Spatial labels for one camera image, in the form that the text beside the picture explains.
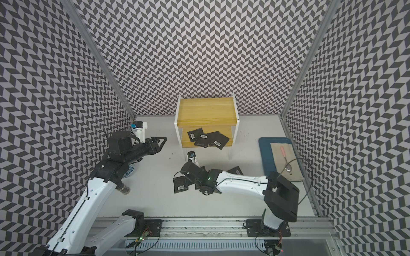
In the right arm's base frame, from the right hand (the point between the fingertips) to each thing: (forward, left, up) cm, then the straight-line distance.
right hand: (190, 174), depth 80 cm
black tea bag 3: (+17, -14, +5) cm, 23 cm away
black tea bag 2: (+17, -6, +5) cm, 19 cm away
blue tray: (+11, -44, -10) cm, 47 cm away
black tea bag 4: (-2, +7, -9) cm, 11 cm away
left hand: (+8, +11, +18) cm, 22 cm away
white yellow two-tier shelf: (+20, -12, +22) cm, 32 cm away
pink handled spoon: (+8, -55, -9) cm, 57 cm away
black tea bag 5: (+6, -25, -9) cm, 27 cm away
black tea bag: (+21, -1, +6) cm, 22 cm away
